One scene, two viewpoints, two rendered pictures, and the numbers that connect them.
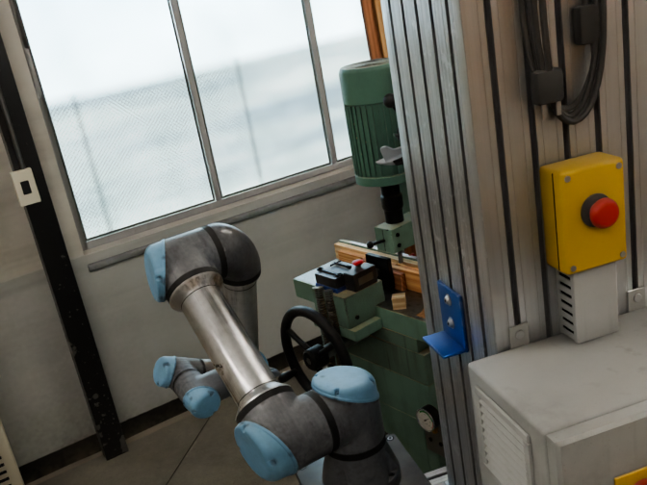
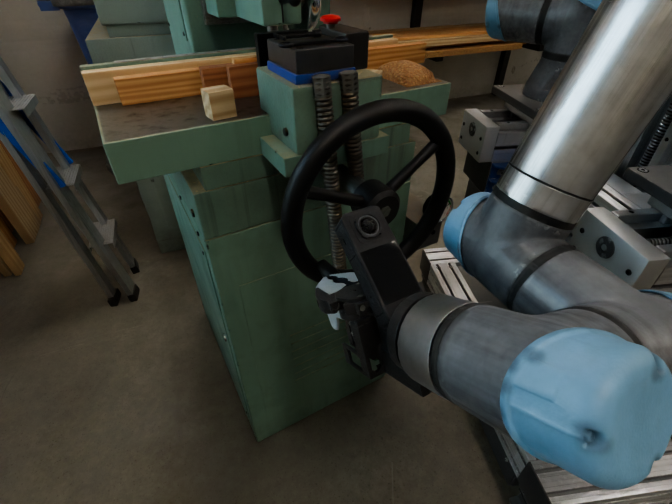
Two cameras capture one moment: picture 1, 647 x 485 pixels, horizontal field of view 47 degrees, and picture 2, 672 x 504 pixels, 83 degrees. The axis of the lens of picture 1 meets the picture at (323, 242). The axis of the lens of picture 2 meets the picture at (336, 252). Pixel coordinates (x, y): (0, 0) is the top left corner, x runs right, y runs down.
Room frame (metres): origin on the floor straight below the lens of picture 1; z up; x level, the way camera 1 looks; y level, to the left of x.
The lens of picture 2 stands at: (1.75, 0.55, 1.09)
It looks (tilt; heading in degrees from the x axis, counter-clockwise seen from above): 38 degrees down; 276
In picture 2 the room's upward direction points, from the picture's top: straight up
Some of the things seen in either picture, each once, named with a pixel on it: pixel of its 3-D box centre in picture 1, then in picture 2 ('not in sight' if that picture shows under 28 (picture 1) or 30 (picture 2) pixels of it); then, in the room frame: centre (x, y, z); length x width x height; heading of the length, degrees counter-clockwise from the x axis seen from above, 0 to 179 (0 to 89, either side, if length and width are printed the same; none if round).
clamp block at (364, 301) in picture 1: (349, 298); (318, 102); (1.84, -0.04, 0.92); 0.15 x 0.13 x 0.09; 36
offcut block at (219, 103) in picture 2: not in sight; (219, 102); (1.98, -0.01, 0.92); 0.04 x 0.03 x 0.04; 43
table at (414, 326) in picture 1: (375, 301); (296, 115); (1.89, -0.11, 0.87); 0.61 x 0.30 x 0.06; 36
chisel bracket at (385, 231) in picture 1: (402, 234); (267, 1); (1.95, -0.22, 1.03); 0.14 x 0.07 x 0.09; 126
